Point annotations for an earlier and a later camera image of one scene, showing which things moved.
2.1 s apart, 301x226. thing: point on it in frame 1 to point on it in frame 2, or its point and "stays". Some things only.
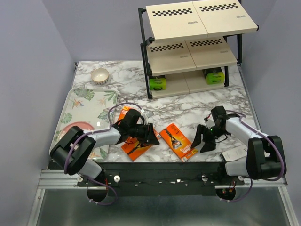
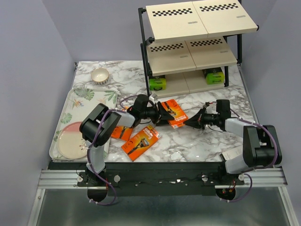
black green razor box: [157, 82] stays
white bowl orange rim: [99, 76] stays
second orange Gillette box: [135, 149] stays
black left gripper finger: [152, 138] to [164, 113]
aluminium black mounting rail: [165, 179] stays
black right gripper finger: [200, 130] to [194, 121]
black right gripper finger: [209, 145] to [201, 126]
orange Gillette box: [178, 141] to [179, 117]
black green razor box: [214, 76] stays
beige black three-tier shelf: [186, 47] stays
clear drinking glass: [79, 89] stays
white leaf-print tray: [92, 106] stays
